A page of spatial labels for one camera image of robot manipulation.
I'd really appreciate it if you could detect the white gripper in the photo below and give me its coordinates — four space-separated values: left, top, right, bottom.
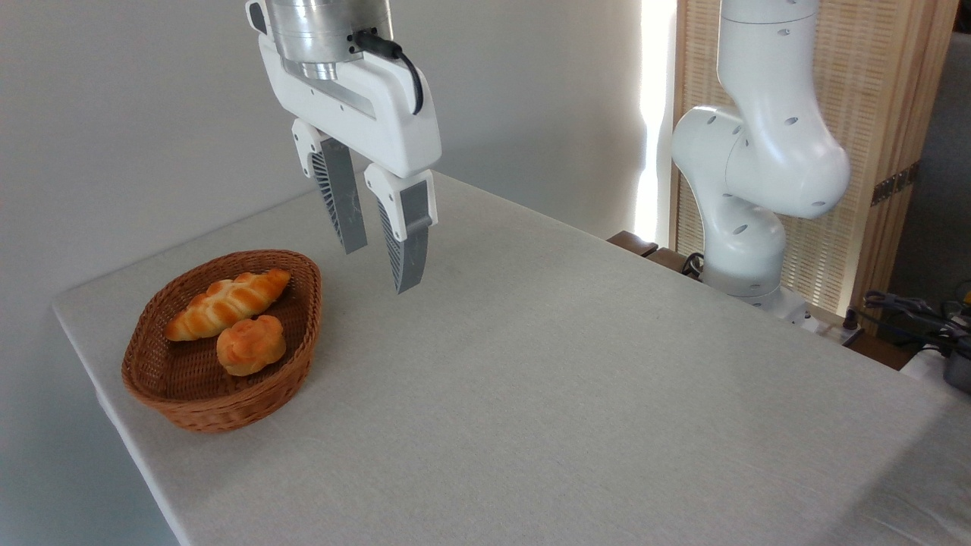
258 33 443 295

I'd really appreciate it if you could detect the round knotted bread bun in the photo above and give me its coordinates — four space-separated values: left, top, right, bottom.
216 314 288 378

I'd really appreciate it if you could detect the long braided bread loaf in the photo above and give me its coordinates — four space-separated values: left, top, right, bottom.
164 268 292 343

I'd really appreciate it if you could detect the brown woven wicker basket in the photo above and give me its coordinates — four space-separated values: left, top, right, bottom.
121 249 324 435

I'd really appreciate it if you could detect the dark brown wooden bench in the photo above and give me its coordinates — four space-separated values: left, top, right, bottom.
607 231 705 280

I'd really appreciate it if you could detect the light grey tablecloth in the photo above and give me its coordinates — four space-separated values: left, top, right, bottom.
52 168 971 546

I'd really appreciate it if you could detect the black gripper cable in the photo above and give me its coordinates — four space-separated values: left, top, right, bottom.
352 30 425 117

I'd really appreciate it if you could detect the black cable bundle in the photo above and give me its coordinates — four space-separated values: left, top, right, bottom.
863 282 971 351

